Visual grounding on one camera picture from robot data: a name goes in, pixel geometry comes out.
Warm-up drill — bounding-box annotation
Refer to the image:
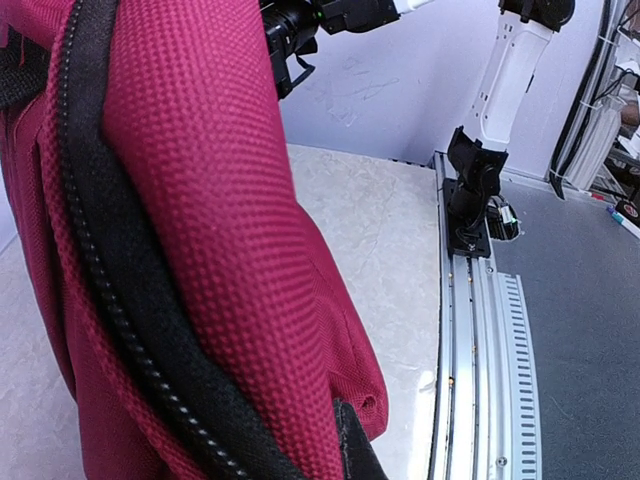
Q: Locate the front aluminium rail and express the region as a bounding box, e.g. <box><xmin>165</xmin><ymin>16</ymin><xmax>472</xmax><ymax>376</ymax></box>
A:
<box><xmin>427</xmin><ymin>149</ymin><xmax>544</xmax><ymax>480</ymax></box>

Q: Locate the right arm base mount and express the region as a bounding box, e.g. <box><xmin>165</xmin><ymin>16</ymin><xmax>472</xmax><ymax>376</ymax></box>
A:
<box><xmin>442</xmin><ymin>178</ymin><xmax>521</xmax><ymax>258</ymax></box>

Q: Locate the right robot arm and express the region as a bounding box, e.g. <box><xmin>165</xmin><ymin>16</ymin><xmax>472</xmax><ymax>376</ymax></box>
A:
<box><xmin>259</xmin><ymin>1</ymin><xmax>575</xmax><ymax>205</ymax></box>

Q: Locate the red backpack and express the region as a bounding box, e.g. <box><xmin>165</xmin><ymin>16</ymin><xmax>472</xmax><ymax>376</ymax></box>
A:
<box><xmin>1</xmin><ymin>1</ymin><xmax>388</xmax><ymax>479</ymax></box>

